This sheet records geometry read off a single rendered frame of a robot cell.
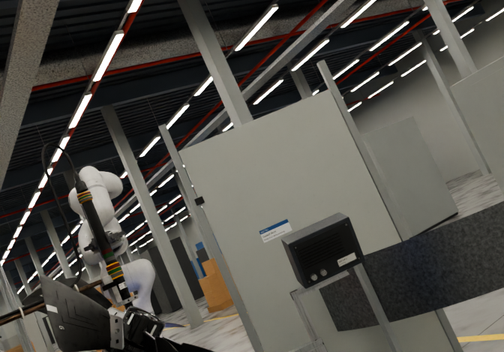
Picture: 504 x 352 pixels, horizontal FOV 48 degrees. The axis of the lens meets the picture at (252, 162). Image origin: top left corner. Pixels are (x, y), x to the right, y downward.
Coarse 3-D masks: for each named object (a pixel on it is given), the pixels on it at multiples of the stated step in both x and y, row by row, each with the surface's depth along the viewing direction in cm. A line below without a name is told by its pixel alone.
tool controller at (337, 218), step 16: (320, 224) 215; (336, 224) 211; (288, 240) 212; (304, 240) 209; (320, 240) 210; (336, 240) 211; (352, 240) 212; (288, 256) 217; (304, 256) 209; (320, 256) 210; (336, 256) 212; (352, 256) 213; (304, 272) 210; (320, 272) 210; (336, 272) 212
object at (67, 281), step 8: (64, 280) 178; (72, 280) 179; (80, 280) 180; (40, 288) 171; (32, 296) 167; (88, 296) 170; (96, 296) 171; (104, 296) 171; (24, 304) 163; (104, 304) 167
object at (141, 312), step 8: (128, 312) 159; (136, 312) 157; (144, 312) 165; (136, 320) 156; (144, 320) 156; (152, 320) 157; (160, 320) 164; (128, 328) 156; (136, 328) 156; (144, 328) 156; (152, 328) 157; (160, 328) 159; (128, 336) 155; (136, 336) 155; (128, 344) 156; (136, 344) 155; (144, 344) 156
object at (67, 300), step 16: (48, 288) 139; (64, 288) 144; (48, 304) 135; (64, 304) 140; (80, 304) 145; (96, 304) 150; (64, 320) 136; (80, 320) 141; (96, 320) 146; (64, 336) 132; (80, 336) 138; (96, 336) 144
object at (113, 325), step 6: (114, 318) 155; (120, 318) 157; (114, 324) 154; (120, 324) 156; (114, 330) 153; (120, 330) 155; (114, 336) 152; (120, 336) 154; (114, 342) 151; (120, 342) 153; (120, 348) 152
